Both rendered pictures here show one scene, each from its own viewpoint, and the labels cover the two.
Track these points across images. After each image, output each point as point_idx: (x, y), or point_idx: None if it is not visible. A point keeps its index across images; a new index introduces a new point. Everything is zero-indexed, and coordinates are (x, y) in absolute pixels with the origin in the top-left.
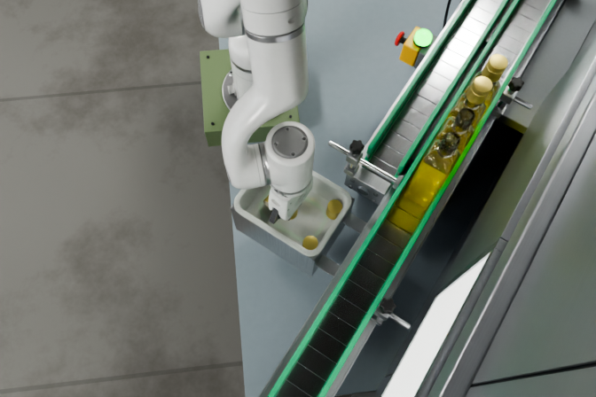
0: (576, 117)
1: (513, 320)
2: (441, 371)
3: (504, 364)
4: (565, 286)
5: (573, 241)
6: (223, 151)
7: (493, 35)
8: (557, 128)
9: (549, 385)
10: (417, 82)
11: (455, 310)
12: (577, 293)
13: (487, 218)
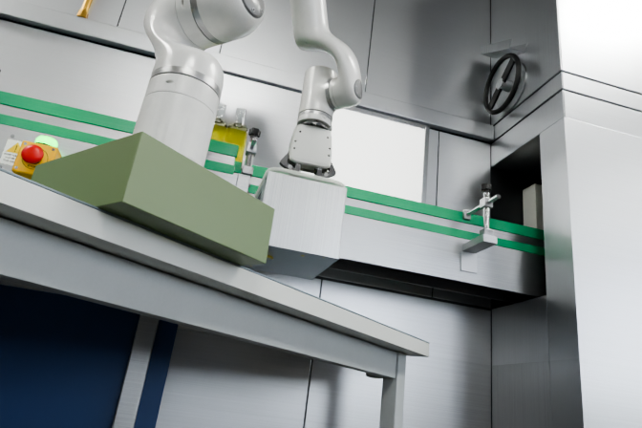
0: (250, 71)
1: None
2: (363, 104)
3: (362, 72)
4: None
5: (328, 54)
6: (358, 66)
7: None
8: (248, 80)
9: (374, 44)
10: None
11: (333, 119)
12: (351, 44)
13: (262, 143)
